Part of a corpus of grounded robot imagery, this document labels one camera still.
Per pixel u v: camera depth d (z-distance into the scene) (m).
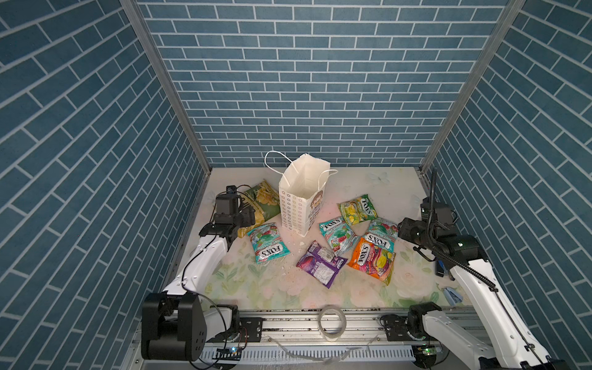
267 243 0.89
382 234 0.93
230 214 0.64
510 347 0.38
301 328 0.75
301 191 1.04
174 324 0.40
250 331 0.76
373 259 0.87
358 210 1.02
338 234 0.93
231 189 0.75
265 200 0.99
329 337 0.72
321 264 0.86
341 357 0.69
